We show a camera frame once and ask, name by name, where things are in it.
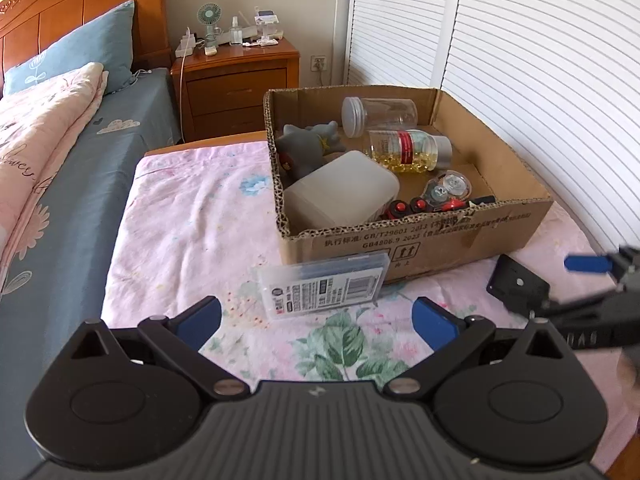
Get white phone stand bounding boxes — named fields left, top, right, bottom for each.
left=254, top=8, right=279, bottom=47

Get wall power socket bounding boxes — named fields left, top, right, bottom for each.
left=310, top=55, right=326, bottom=73

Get blue bed sheet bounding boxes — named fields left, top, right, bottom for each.
left=1, top=68, right=179, bottom=479

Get pink folded quilt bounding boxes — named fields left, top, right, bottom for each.
left=1, top=62, right=108, bottom=275

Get black cube red buttons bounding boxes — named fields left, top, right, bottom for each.
left=382, top=194, right=499, bottom=221

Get pink floral cloth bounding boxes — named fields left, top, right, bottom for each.
left=98, top=140, right=637, bottom=474

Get wooden headboard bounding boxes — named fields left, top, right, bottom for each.
left=1, top=0, right=174, bottom=72

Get correction tape dispenser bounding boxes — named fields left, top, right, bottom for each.
left=422, top=170, right=472, bottom=211

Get black plate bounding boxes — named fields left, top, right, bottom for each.
left=486, top=255, right=550, bottom=318

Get clear pen refill case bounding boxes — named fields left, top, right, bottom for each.
left=258, top=252, right=390, bottom=320

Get white translucent plastic box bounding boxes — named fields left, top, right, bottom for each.
left=283, top=151, right=400, bottom=231

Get small green desk fan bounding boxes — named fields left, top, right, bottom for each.
left=196, top=2, right=221, bottom=56

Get blue pillow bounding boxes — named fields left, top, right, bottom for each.
left=3, top=0, right=134, bottom=96

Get white power strip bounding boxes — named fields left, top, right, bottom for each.
left=175, top=28, right=196, bottom=58

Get clear plastic jar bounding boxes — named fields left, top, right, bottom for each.
left=342, top=96, right=419, bottom=138

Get brown cardboard box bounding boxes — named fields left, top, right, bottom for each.
left=264, top=86, right=553, bottom=281

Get clear spray bottle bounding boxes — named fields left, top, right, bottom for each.
left=229, top=15, right=243, bottom=46

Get wooden nightstand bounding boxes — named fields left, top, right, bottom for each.
left=170, top=39, right=300, bottom=142

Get capsule bottle silver cap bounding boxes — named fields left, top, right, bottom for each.
left=367, top=129, right=452, bottom=174

